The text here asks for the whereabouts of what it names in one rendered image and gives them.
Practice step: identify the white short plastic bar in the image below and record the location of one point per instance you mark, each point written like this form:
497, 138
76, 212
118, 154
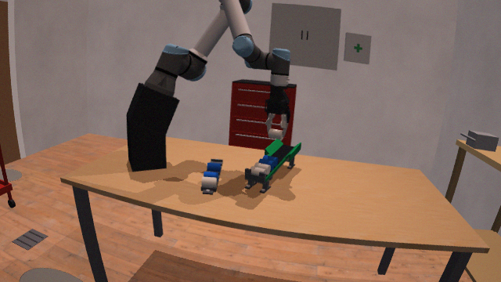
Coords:
275, 134
209, 181

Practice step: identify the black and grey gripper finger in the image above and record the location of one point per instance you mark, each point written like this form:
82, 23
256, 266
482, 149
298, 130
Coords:
285, 117
269, 121

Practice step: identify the black flat bar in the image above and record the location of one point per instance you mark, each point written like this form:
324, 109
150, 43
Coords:
255, 177

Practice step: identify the blue plastic bar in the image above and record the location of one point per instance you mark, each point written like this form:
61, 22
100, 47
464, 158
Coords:
211, 174
275, 159
267, 162
215, 167

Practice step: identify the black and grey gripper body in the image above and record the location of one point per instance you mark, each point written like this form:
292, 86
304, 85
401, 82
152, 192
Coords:
274, 103

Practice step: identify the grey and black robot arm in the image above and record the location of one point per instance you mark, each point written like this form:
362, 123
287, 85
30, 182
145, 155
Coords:
191, 65

